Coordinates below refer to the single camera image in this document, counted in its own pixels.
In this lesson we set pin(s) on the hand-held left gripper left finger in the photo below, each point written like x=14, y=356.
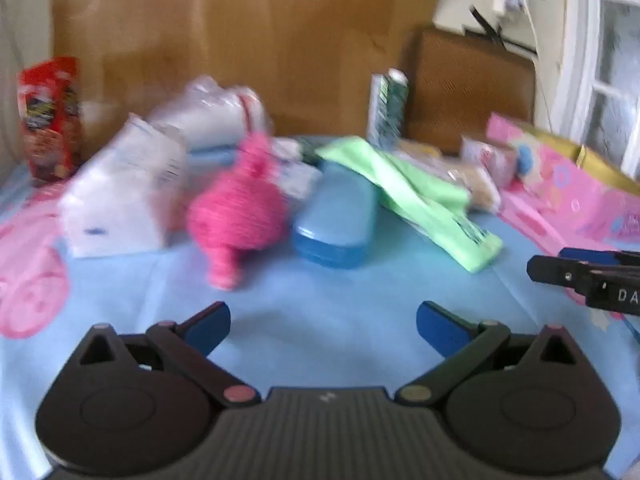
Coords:
x=210, y=325

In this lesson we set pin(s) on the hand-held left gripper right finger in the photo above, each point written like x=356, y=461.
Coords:
x=440, y=330

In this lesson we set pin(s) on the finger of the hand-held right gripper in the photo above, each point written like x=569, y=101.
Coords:
x=560, y=271
x=590, y=255

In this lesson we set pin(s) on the pink knitted plush toy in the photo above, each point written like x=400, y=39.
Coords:
x=235, y=215

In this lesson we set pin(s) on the light green cloth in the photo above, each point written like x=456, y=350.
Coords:
x=425, y=200

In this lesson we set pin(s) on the blue plastic case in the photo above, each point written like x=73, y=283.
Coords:
x=335, y=225

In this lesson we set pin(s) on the pink printed box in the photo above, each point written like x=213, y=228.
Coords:
x=565, y=190

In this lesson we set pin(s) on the printed blue blanket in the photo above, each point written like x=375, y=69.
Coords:
x=325, y=285

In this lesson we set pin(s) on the beige packet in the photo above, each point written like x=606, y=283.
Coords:
x=475, y=182

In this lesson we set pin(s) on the small pink packet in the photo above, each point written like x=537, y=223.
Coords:
x=487, y=157

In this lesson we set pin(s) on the white tissue pack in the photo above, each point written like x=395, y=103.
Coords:
x=120, y=200

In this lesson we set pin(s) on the light blue pack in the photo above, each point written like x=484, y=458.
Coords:
x=212, y=156

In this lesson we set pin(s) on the small white packet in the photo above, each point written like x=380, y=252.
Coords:
x=295, y=167

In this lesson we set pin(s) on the dark brown board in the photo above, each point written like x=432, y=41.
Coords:
x=470, y=85

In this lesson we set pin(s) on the clear bag of white cups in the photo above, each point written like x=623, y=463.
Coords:
x=210, y=115

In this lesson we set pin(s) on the green and white carton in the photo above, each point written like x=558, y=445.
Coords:
x=387, y=110

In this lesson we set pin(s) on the red snack packet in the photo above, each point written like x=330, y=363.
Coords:
x=50, y=120

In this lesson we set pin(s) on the wooden headboard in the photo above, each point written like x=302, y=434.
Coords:
x=275, y=35

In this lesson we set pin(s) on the white window frame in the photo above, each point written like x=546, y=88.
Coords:
x=590, y=60

